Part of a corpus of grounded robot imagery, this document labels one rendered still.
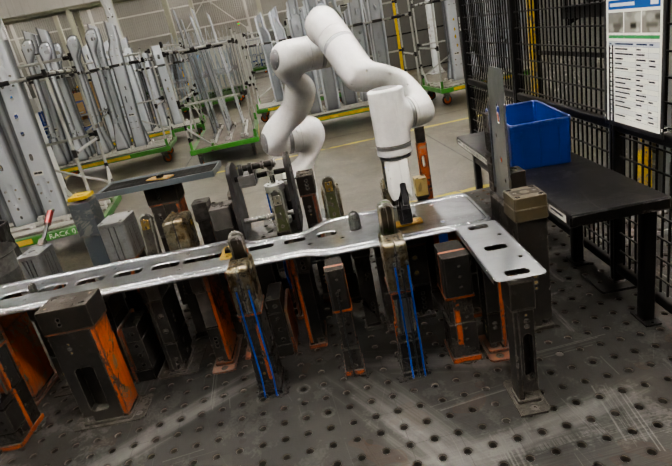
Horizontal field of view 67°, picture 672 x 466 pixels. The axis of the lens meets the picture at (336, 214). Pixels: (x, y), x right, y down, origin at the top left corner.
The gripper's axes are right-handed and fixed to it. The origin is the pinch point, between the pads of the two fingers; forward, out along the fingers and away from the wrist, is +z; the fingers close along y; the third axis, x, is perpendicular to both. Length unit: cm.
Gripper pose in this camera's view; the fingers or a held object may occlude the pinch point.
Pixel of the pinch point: (404, 214)
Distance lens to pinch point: 129.3
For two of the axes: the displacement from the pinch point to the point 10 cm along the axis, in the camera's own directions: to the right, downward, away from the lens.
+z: 1.9, 9.2, 3.3
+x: 9.8, -2.0, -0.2
